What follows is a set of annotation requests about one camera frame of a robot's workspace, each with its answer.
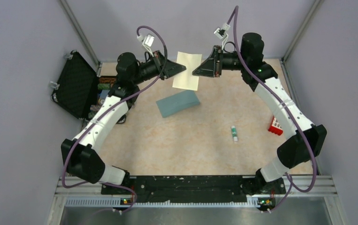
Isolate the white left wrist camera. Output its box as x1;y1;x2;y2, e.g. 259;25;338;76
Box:
137;34;155;54

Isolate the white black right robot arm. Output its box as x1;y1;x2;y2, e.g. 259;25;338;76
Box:
192;30;327;195

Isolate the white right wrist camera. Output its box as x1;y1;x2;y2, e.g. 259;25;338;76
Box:
213;23;230;41

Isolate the aluminium front frame rail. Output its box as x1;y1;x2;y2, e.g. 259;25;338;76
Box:
47;175;348;225

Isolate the black poker chip case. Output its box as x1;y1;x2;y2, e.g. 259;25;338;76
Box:
50;50;116;121

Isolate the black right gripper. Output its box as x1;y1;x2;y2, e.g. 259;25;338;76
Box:
192;46;248;78

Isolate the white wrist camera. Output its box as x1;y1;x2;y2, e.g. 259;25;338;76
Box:
213;23;230;41
137;34;155;54

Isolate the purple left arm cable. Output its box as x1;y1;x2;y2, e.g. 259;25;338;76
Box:
61;25;168;216

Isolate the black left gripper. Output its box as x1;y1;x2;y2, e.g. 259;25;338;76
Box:
132;50;186;85

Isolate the beige letter paper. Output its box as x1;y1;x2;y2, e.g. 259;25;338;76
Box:
172;52;202;91

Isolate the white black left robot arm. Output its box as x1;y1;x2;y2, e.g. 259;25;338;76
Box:
61;51;186;194

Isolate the green white glue stick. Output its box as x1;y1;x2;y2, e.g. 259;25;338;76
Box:
230;126;238;143

